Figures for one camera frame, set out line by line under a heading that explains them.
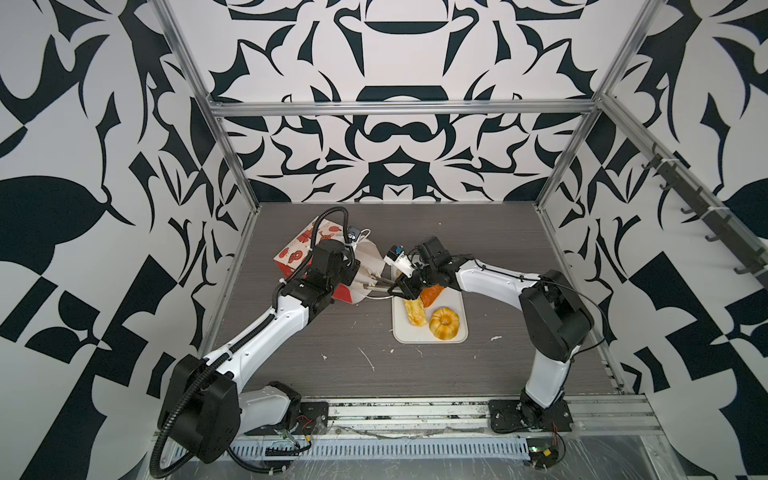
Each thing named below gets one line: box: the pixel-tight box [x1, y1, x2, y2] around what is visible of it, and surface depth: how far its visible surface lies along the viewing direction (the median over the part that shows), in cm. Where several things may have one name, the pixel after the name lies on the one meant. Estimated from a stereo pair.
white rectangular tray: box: [392, 287, 468, 344], surface depth 91 cm
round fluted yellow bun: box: [429, 307, 461, 341], surface depth 88 cm
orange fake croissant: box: [420, 284, 444, 308], surface depth 93 cm
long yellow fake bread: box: [404, 297, 427, 327], surface depth 91 cm
